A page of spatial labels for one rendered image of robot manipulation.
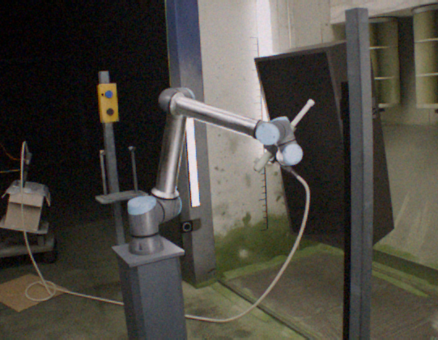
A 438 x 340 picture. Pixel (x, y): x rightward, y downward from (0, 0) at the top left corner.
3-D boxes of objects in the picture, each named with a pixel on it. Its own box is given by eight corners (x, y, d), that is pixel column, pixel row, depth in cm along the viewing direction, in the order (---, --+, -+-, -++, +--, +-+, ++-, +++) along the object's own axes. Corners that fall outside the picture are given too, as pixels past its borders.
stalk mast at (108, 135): (129, 291, 326) (106, 71, 300) (132, 294, 321) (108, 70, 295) (122, 293, 323) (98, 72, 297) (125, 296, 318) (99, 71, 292)
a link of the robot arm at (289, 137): (280, 116, 193) (291, 142, 193) (289, 114, 203) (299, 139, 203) (262, 123, 198) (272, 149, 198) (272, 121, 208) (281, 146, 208)
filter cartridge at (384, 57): (405, 116, 365) (402, 19, 351) (399, 121, 335) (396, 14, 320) (364, 117, 384) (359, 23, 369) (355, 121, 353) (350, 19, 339)
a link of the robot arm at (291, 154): (299, 139, 196) (306, 160, 196) (292, 142, 209) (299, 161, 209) (279, 146, 196) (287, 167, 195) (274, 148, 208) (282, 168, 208)
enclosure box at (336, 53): (324, 214, 315) (292, 48, 283) (394, 228, 267) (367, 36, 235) (291, 234, 297) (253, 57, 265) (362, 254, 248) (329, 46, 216)
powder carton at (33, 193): (4, 212, 415) (10, 174, 413) (47, 219, 431) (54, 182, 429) (-5, 226, 365) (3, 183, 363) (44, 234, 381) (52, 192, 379)
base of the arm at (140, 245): (135, 257, 218) (133, 239, 216) (124, 248, 234) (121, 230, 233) (169, 250, 227) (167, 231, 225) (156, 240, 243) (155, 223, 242)
